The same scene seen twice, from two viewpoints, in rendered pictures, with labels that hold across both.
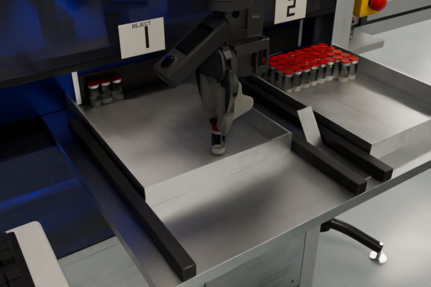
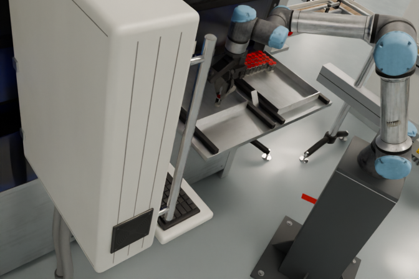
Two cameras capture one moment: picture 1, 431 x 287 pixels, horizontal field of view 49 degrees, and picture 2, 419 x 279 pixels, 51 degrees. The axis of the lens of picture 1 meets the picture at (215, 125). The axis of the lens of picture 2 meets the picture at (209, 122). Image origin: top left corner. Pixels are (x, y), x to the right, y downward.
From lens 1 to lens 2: 0.95 m
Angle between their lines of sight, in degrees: 16
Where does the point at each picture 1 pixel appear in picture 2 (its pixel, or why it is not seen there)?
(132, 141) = not seen: hidden behind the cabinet
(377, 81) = (283, 74)
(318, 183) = (257, 122)
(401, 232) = (280, 144)
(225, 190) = (222, 122)
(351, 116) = (270, 93)
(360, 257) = (257, 156)
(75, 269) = not seen: hidden behind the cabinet
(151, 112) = not seen: hidden behind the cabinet
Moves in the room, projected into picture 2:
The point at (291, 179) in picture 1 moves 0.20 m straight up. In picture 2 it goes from (247, 120) to (261, 78)
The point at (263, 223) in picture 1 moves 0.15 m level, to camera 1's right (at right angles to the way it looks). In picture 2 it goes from (238, 137) to (277, 140)
